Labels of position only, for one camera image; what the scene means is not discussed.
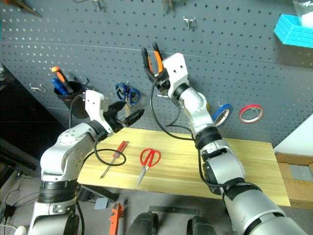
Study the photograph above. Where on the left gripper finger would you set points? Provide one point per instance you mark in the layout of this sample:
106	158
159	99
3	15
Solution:
132	118
117	107

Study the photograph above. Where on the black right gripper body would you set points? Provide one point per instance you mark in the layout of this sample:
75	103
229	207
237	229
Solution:
162	83

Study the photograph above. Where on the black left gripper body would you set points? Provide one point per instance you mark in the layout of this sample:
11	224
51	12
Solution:
114	122

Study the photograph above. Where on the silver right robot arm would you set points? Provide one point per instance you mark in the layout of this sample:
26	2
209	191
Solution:
220	166

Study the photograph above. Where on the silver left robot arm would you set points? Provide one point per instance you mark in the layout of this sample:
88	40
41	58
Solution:
63	151

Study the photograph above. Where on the silver pegboard hook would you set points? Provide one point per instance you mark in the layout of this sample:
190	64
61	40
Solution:
37	87
189	21
162	96

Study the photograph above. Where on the grey perforated pegboard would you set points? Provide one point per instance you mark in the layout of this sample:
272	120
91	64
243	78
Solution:
220	49

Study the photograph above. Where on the blue tape roll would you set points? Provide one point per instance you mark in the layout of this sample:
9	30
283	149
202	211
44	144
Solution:
220	110

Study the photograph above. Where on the red tape roll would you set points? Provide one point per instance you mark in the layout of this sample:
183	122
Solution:
251	105

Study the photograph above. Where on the black tool cup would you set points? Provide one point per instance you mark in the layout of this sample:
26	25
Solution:
78	110

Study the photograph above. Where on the orange and black screwdriver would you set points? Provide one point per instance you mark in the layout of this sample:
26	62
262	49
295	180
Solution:
61	77

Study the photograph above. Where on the black table support bar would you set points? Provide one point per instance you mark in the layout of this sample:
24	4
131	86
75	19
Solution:
100	192

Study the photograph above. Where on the small grey block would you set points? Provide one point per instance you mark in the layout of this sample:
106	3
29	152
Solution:
101	203

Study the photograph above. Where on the hanging silver tool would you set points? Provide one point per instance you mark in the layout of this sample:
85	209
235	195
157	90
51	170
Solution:
96	4

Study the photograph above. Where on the black cabinet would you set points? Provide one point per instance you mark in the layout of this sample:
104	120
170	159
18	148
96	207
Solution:
22	117

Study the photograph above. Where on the orange tool on floor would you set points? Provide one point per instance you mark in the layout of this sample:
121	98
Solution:
114	219

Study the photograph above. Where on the grey metal strip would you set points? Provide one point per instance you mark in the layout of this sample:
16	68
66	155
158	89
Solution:
174	209

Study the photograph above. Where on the dark rounded shape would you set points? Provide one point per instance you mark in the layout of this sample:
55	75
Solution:
144	224
200	225

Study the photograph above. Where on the dark long nose pliers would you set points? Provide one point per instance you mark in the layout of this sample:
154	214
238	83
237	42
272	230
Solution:
25	7

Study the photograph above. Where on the cyan foam tray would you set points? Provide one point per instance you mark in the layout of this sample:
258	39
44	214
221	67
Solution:
293	34

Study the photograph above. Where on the black power adapter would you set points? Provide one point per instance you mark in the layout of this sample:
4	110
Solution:
9	210

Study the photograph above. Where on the clear plastic bag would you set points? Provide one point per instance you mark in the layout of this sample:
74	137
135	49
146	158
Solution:
304	13

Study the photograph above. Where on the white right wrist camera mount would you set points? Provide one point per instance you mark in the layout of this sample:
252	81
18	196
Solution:
176	69

